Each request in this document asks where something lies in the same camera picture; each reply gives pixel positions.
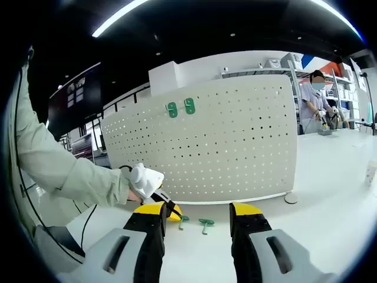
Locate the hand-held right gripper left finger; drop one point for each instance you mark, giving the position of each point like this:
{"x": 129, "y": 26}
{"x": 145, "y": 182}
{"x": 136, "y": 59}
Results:
{"x": 147, "y": 236}

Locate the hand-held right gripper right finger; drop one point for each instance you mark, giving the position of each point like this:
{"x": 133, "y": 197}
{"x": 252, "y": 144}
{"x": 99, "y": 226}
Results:
{"x": 250, "y": 236}

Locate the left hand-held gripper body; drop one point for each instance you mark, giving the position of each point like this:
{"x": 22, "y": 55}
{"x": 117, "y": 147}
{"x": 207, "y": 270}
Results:
{"x": 144, "y": 179}

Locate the green hook assembly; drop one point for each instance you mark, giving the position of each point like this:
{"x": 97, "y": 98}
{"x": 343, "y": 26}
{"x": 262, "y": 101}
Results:
{"x": 185, "y": 218}
{"x": 205, "y": 221}
{"x": 190, "y": 109}
{"x": 172, "y": 113}

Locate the white perforated mounting plate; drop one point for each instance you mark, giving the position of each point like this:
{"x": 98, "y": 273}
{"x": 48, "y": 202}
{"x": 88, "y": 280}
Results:
{"x": 250, "y": 82}

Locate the round white plate foot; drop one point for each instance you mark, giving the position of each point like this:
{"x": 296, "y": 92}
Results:
{"x": 291, "y": 198}

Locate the person's left hand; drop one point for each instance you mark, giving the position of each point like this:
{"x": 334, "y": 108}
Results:
{"x": 134, "y": 196}

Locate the dark computer monitor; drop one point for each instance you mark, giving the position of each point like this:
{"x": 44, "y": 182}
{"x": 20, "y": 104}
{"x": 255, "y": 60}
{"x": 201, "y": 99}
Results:
{"x": 84, "y": 146}

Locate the person's light green jacket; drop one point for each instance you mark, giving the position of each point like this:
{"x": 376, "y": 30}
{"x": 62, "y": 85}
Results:
{"x": 32, "y": 132}

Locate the small grey tray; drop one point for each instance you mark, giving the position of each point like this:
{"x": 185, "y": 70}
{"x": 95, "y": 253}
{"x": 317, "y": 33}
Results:
{"x": 327, "y": 133}

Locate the metal storage shelf rack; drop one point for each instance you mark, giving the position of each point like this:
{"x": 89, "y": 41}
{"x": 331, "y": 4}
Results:
{"x": 297, "y": 85}

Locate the long ceiling light strip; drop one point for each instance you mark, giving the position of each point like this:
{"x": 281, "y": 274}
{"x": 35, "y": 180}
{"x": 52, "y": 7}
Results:
{"x": 117, "y": 17}

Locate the white storage box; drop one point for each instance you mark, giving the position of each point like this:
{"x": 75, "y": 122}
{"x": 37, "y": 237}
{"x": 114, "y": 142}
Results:
{"x": 272, "y": 63}

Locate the white plastic crate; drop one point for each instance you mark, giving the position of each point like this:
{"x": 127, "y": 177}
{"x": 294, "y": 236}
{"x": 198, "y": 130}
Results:
{"x": 291, "y": 61}

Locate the black tripod stand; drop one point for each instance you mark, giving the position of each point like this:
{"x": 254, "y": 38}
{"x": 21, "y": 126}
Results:
{"x": 365, "y": 75}

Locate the dark wall screen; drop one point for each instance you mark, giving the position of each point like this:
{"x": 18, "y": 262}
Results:
{"x": 76, "y": 91}

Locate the red blue wall banner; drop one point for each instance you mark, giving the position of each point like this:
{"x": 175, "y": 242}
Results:
{"x": 330, "y": 67}

